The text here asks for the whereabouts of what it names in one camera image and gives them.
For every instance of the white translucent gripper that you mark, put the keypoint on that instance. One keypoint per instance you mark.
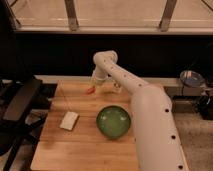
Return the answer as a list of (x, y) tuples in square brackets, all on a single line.
[(98, 79)]

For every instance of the orange red pepper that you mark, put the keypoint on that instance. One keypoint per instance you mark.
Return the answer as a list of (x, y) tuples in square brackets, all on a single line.
[(90, 90)]

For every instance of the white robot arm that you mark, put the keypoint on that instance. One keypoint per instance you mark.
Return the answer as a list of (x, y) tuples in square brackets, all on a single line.
[(158, 145)]

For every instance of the white sponge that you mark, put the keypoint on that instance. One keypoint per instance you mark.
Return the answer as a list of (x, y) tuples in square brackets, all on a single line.
[(69, 120)]

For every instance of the clear spray bottle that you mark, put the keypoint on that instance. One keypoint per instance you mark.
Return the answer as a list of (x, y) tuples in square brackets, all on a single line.
[(117, 87)]

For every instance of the green bowl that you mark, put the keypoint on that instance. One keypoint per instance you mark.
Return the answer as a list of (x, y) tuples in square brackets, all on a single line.
[(113, 121)]

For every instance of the wooden cutting board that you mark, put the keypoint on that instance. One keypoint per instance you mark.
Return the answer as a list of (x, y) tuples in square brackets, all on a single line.
[(83, 148)]

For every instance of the black office chair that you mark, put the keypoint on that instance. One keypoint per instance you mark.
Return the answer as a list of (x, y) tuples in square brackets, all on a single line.
[(13, 127)]

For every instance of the round metal bowl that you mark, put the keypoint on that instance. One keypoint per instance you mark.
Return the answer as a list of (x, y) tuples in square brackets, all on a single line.
[(191, 78)]

